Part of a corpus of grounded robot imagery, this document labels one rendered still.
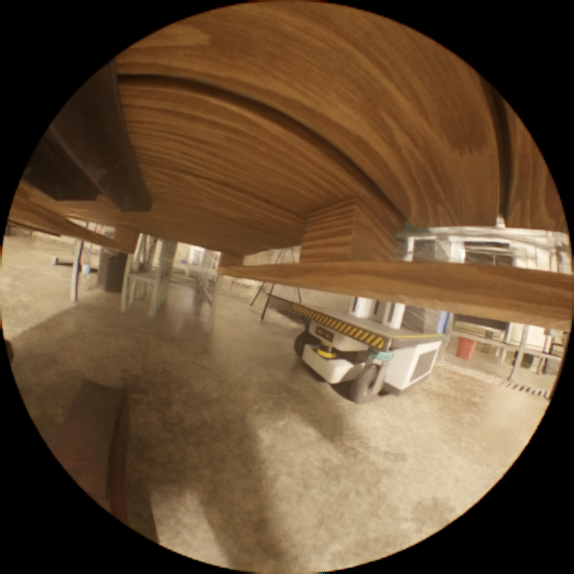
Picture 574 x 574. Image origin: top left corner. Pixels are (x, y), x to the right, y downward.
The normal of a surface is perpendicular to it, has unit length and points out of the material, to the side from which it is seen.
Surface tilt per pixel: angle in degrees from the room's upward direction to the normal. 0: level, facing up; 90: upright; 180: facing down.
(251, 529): 0
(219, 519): 0
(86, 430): 0
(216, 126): 178
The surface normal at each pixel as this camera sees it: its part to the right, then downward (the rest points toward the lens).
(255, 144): -0.21, 0.98
